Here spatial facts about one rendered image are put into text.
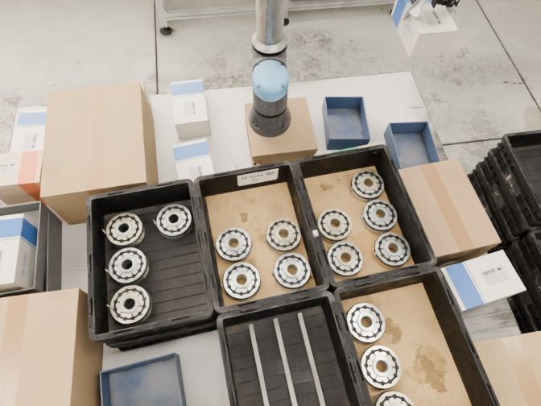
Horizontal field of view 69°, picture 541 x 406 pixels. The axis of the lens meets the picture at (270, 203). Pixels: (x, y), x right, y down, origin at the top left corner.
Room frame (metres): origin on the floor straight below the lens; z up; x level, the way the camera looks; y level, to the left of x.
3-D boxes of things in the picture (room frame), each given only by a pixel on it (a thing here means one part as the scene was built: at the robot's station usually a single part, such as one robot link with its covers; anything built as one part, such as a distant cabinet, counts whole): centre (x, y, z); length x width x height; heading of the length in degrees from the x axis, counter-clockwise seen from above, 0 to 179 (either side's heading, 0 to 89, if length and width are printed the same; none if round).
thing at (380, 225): (0.53, -0.33, 0.86); 0.10 x 0.10 x 0.01
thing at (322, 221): (0.48, -0.19, 0.86); 0.10 x 0.10 x 0.01
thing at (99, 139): (0.71, 0.57, 0.80); 0.40 x 0.30 x 0.20; 15
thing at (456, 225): (0.58, -0.54, 0.78); 0.30 x 0.22 x 0.16; 17
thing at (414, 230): (0.50, -0.26, 0.87); 0.40 x 0.30 x 0.11; 17
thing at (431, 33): (1.10, -0.44, 1.09); 0.20 x 0.12 x 0.09; 13
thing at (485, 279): (0.34, -0.60, 0.83); 0.20 x 0.12 x 0.09; 111
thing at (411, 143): (0.86, -0.50, 0.74); 0.20 x 0.15 x 0.07; 8
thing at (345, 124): (0.96, -0.26, 0.74); 0.20 x 0.15 x 0.07; 5
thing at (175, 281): (0.33, 0.32, 0.87); 0.40 x 0.30 x 0.11; 17
